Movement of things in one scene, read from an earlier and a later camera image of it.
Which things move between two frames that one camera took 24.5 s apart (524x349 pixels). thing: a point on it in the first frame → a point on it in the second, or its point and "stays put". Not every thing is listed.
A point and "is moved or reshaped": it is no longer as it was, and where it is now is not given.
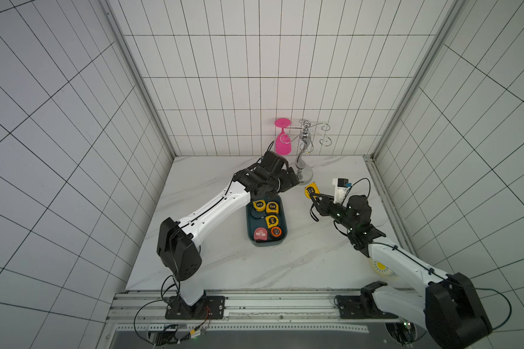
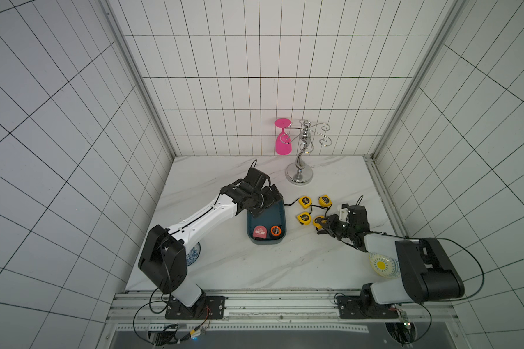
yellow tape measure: x=272 y=207 is moved or reshaped
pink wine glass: x=283 y=142 stays put
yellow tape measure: x=311 y=188 is moved or reshaped
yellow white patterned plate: x=383 y=270 stays put
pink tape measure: x=260 y=234 stays put
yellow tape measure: x=259 y=205 is moved or reshaped
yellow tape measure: x=271 y=221 → x=304 y=218
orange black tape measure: x=276 y=231 stays put
